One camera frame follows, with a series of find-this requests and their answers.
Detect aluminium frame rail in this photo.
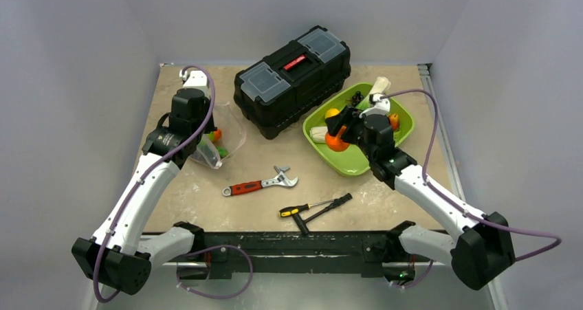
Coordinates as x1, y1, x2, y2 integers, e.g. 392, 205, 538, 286
418, 64, 508, 309

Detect toy yellow lemon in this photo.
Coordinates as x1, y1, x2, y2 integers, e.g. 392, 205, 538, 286
324, 108, 340, 119

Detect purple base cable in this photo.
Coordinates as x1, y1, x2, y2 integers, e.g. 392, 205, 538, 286
176, 245, 254, 301

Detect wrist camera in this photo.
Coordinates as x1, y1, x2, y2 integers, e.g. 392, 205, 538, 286
357, 93, 391, 118
179, 69, 210, 91

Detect toy purple eggplant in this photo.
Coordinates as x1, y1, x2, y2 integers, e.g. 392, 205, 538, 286
191, 147, 222, 169

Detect black T-handle tool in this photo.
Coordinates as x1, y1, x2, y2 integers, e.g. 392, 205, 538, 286
291, 193, 353, 236

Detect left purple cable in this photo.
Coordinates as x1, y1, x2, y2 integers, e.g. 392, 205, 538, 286
92, 65, 217, 305

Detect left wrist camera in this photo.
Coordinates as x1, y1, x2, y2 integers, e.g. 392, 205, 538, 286
179, 69, 210, 91

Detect toy mango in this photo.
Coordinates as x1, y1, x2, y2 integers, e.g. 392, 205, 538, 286
207, 129, 222, 143

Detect toy bok choy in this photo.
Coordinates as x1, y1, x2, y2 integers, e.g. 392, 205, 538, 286
368, 76, 391, 96

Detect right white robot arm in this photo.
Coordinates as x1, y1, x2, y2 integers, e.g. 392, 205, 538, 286
325, 107, 516, 290

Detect green plastic tray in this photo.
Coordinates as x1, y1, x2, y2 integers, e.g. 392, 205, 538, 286
302, 82, 415, 177

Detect yellow black screwdriver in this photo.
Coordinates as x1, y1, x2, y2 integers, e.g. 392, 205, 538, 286
278, 200, 333, 218

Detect toy leek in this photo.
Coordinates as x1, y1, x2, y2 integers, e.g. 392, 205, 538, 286
309, 126, 328, 144

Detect clear zip top bag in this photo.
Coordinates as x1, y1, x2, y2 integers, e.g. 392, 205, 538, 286
189, 102, 247, 169

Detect black plastic toolbox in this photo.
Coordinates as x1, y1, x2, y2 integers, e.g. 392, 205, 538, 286
234, 25, 351, 140

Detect toy green apple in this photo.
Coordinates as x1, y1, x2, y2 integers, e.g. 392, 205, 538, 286
217, 147, 230, 159

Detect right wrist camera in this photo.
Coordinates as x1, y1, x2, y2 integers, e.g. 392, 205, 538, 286
357, 93, 391, 118

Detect red handled adjustable wrench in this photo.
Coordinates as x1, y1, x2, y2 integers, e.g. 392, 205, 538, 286
221, 166, 298, 197

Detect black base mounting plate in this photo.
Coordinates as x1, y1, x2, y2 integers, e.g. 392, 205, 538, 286
174, 230, 428, 280

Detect toy black grapes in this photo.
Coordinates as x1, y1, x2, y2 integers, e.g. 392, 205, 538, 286
346, 91, 364, 107

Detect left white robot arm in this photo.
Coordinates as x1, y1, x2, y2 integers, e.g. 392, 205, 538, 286
71, 87, 216, 303

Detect toy orange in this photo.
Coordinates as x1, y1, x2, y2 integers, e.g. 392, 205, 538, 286
324, 133, 350, 152

